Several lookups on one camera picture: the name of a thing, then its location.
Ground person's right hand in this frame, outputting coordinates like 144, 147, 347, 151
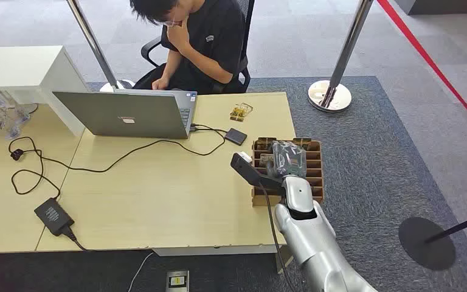
151, 75, 171, 91

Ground person's left hand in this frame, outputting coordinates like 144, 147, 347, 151
166, 19, 192, 54

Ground robot right hand grey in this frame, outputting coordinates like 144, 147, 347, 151
263, 140, 308, 179

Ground cardboard slotted card box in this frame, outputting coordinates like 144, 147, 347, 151
251, 137, 325, 208

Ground person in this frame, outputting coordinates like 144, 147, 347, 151
129, 0, 247, 96

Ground grey laptop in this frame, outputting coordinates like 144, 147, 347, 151
52, 89, 198, 141

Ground small black external drive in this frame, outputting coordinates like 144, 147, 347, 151
224, 127, 248, 146

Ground black office chair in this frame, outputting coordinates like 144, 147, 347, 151
140, 0, 255, 95

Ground blue grey floor rug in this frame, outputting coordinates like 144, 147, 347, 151
0, 75, 467, 292

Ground white cabinet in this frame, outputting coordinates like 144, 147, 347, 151
0, 45, 91, 138

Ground metal floor socket box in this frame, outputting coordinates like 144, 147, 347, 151
165, 269, 190, 292

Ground black power adapter brick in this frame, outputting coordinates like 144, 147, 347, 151
33, 197, 75, 237

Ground red barrier belt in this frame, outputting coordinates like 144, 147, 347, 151
376, 0, 467, 139

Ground dark furniture base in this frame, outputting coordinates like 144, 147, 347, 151
394, 0, 467, 16

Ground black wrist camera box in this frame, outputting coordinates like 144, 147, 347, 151
230, 151, 285, 193

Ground short black drive cable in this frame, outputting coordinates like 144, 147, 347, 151
190, 123, 229, 134

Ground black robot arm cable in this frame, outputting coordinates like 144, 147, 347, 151
257, 183, 296, 292

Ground chrome stanchion post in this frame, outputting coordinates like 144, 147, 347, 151
64, 0, 136, 93
307, 0, 375, 114

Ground long black charger cable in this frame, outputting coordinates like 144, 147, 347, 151
7, 127, 228, 201

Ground black stanchion post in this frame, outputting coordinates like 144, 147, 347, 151
398, 209, 467, 271

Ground black mains cord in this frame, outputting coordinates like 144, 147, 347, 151
62, 228, 94, 252

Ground white floor cable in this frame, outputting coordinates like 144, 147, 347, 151
126, 251, 155, 292

